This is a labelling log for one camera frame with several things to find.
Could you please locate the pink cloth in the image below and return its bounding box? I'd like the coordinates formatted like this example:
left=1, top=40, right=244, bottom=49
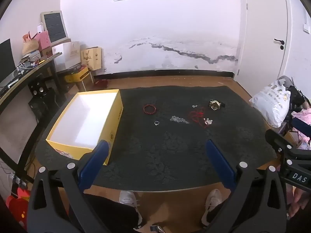
left=292, top=108, right=311, bottom=127

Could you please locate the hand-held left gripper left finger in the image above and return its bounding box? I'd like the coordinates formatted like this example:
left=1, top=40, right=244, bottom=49
left=26, top=139, right=110, bottom=233

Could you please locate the pink box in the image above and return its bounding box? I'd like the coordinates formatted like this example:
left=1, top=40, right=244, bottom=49
left=35, top=31, right=51, bottom=50

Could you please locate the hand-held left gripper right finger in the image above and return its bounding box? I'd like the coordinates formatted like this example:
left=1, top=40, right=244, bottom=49
left=205, top=139, right=287, bottom=233

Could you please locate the silver chain bracelet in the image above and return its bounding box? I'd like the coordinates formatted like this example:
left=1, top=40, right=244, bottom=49
left=170, top=116, right=189, bottom=124

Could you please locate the yellow cardboard box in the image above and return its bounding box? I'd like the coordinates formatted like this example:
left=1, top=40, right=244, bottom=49
left=46, top=89, right=123, bottom=166

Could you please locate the straw hat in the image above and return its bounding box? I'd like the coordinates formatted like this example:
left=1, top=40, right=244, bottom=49
left=22, top=40, right=39, bottom=55

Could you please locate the red cord silver pendant necklace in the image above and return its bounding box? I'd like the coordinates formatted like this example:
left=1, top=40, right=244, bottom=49
left=190, top=110, right=213, bottom=128

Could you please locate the flat yellow box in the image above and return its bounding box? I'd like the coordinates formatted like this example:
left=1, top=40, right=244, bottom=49
left=64, top=67, right=90, bottom=83

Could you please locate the brown paper bag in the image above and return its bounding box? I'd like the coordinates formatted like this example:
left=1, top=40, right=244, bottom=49
left=80, top=47, right=102, bottom=71

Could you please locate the black curved desk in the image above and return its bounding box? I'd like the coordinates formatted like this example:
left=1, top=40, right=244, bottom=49
left=0, top=51, right=71, bottom=175

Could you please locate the person's right hand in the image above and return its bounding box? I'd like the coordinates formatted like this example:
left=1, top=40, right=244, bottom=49
left=288, top=188, right=311, bottom=220

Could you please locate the grey cloth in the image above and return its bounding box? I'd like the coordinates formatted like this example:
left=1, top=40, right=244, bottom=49
left=278, top=76, right=294, bottom=88

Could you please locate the dark patterned mat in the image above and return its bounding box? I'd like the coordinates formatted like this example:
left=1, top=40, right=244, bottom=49
left=35, top=85, right=277, bottom=192

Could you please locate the red decoration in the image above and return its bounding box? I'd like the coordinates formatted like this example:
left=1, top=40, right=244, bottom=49
left=6, top=187, right=31, bottom=226

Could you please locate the black speaker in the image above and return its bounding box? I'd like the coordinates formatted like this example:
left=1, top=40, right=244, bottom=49
left=28, top=80, right=49, bottom=96

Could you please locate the gold black wristwatch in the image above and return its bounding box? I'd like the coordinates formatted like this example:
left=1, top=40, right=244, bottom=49
left=209, top=99, right=225, bottom=110

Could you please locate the white shoe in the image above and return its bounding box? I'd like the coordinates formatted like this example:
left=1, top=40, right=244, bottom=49
left=202, top=189, right=223, bottom=225
left=119, top=190, right=142, bottom=226

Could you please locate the white door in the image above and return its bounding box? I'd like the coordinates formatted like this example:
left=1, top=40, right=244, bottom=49
left=245, top=0, right=291, bottom=78

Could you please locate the white printed plastic bag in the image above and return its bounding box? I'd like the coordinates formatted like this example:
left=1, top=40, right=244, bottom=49
left=249, top=81, right=291, bottom=128

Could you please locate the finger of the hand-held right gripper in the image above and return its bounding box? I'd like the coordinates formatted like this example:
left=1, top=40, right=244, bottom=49
left=265, top=129, right=311, bottom=159

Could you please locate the framed dark board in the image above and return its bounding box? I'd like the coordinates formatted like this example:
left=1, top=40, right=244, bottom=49
left=40, top=11, right=68, bottom=43

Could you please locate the red bag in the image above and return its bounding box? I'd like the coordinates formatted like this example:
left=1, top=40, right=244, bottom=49
left=93, top=79, right=108, bottom=89

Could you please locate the black monitor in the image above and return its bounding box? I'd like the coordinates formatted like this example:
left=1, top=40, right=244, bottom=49
left=0, top=39, right=12, bottom=83

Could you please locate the person's left leg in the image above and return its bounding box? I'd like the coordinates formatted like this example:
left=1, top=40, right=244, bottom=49
left=85, top=194, right=139, bottom=233

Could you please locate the white box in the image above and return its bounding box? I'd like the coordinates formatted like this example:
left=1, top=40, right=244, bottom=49
left=52, top=41, right=82, bottom=70

